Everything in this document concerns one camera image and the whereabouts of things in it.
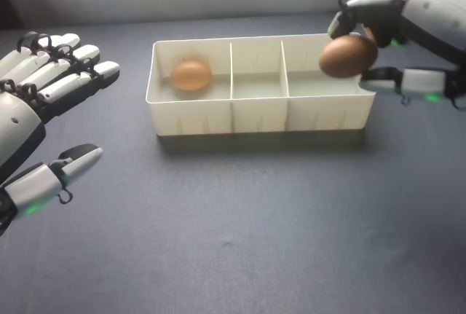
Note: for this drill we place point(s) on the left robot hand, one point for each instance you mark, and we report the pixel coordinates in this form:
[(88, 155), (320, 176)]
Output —
[(18, 117)]

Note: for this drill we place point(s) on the white three-well tray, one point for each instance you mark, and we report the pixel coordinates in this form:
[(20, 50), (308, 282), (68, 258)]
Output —
[(255, 117)]

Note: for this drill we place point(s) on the grey table cloth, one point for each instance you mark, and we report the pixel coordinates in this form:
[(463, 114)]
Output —
[(233, 237)]

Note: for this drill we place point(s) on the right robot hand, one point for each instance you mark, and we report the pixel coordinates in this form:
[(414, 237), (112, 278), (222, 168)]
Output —
[(437, 8)]

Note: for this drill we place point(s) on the brown egg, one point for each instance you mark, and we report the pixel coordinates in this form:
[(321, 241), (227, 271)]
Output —
[(346, 57), (191, 75)]

